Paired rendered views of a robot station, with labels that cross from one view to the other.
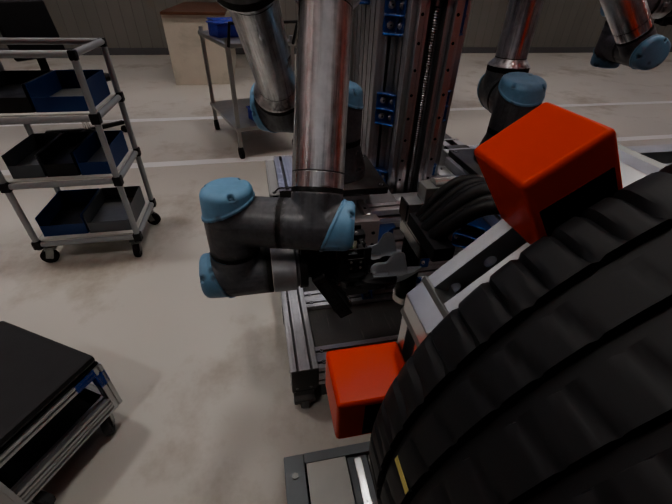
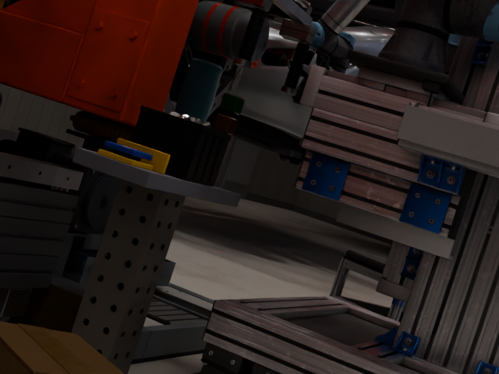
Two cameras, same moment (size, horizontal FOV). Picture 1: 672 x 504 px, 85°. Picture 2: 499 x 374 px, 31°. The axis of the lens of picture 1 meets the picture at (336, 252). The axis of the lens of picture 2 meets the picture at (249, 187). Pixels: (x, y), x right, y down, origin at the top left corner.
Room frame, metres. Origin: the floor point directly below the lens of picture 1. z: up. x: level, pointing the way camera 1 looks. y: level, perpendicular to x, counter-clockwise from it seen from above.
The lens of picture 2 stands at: (1.98, -2.24, 0.51)
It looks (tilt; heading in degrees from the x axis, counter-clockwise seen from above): 1 degrees down; 125
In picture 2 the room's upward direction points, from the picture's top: 18 degrees clockwise
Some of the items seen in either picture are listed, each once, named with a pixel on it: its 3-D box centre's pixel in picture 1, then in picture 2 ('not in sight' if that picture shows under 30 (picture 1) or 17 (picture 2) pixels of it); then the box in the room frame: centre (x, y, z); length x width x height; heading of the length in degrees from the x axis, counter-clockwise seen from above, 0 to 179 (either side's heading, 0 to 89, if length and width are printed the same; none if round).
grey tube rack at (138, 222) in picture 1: (73, 158); not in sight; (1.71, 1.32, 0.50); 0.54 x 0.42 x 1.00; 102
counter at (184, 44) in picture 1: (206, 38); not in sight; (6.80, 2.21, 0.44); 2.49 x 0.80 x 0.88; 13
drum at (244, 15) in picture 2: not in sight; (225, 30); (0.40, -0.33, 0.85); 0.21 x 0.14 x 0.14; 12
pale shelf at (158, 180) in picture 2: not in sight; (163, 179); (0.76, -0.81, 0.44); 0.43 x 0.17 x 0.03; 102
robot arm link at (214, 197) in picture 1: (241, 220); (336, 48); (0.46, 0.14, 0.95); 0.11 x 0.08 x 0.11; 88
